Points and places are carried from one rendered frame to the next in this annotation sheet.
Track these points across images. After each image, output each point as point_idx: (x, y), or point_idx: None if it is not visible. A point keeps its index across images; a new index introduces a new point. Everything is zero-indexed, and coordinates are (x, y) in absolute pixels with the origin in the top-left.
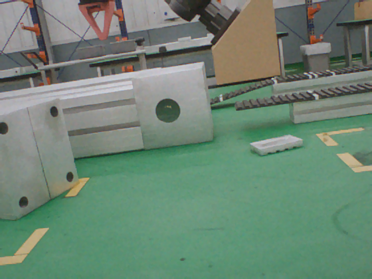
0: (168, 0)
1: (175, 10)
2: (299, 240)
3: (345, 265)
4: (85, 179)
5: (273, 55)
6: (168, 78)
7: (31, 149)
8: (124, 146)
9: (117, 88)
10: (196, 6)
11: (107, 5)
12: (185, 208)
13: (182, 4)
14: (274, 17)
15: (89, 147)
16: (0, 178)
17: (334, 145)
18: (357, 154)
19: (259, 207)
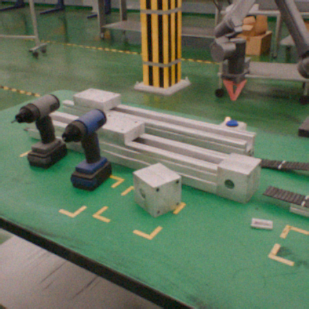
0: (298, 60)
1: (299, 70)
2: (220, 272)
3: (221, 285)
4: (183, 204)
5: None
6: (232, 172)
7: (165, 195)
8: (207, 190)
9: (210, 167)
10: None
11: (239, 85)
12: (203, 242)
13: (305, 68)
14: None
15: (193, 183)
16: (153, 204)
17: (283, 237)
18: (281, 247)
19: (223, 254)
